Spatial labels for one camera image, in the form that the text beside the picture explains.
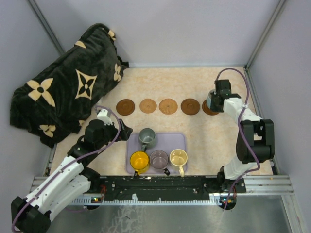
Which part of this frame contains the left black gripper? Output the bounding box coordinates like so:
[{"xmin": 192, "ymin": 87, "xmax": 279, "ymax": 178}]
[{"xmin": 95, "ymin": 118, "xmax": 132, "ymax": 150}]

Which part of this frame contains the light blue mug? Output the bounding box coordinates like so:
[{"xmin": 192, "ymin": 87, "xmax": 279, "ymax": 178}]
[{"xmin": 207, "ymin": 89, "xmax": 215, "ymax": 108}]

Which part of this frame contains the dark wooden coaster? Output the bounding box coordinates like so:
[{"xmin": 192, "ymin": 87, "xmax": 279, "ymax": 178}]
[
  {"xmin": 181, "ymin": 99, "xmax": 200, "ymax": 116},
  {"xmin": 202, "ymin": 100, "xmax": 219, "ymax": 116},
  {"xmin": 116, "ymin": 99, "xmax": 135, "ymax": 116}
]

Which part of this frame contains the woven coaster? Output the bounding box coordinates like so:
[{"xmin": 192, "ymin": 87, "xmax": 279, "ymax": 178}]
[
  {"xmin": 139, "ymin": 99, "xmax": 157, "ymax": 114},
  {"xmin": 159, "ymin": 98, "xmax": 178, "ymax": 115}
]

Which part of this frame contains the cream mug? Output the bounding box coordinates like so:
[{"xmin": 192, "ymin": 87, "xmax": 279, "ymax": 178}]
[{"xmin": 169, "ymin": 149, "xmax": 188, "ymax": 177}]

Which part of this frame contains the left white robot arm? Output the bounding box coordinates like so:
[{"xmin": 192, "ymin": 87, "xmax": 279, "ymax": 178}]
[{"xmin": 11, "ymin": 119, "xmax": 133, "ymax": 233}]

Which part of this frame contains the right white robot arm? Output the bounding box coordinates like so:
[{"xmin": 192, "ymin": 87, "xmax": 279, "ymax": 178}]
[{"xmin": 207, "ymin": 80, "xmax": 275, "ymax": 192}]

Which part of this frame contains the grey green mug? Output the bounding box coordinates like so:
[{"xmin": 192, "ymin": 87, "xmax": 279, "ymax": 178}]
[{"xmin": 138, "ymin": 128, "xmax": 157, "ymax": 152}]

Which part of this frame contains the yellow mug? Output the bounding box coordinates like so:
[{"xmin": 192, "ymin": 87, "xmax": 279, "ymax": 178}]
[{"xmin": 130, "ymin": 151, "xmax": 150, "ymax": 177}]

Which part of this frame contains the lavender plastic tray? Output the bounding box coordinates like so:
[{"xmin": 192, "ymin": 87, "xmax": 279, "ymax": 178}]
[{"xmin": 125, "ymin": 133, "xmax": 187, "ymax": 175}]

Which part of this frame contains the mauve purple mug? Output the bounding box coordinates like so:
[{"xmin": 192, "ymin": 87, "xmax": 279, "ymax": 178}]
[{"xmin": 149, "ymin": 150, "xmax": 170, "ymax": 176}]

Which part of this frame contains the black floral plush blanket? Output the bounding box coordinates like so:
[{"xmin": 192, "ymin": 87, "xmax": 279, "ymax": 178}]
[{"xmin": 10, "ymin": 23, "xmax": 129, "ymax": 147}]

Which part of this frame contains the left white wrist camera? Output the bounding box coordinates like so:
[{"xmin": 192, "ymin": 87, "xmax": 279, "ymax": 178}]
[{"xmin": 97, "ymin": 109, "xmax": 113, "ymax": 125}]

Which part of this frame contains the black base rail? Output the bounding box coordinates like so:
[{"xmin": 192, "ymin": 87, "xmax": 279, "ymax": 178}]
[{"xmin": 87, "ymin": 175, "xmax": 234, "ymax": 201}]

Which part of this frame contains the aluminium frame rail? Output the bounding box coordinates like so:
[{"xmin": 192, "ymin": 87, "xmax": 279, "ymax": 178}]
[{"xmin": 28, "ymin": 176, "xmax": 294, "ymax": 207}]

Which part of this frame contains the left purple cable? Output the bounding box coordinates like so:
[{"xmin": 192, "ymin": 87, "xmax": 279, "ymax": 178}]
[{"xmin": 10, "ymin": 104, "xmax": 121, "ymax": 233}]

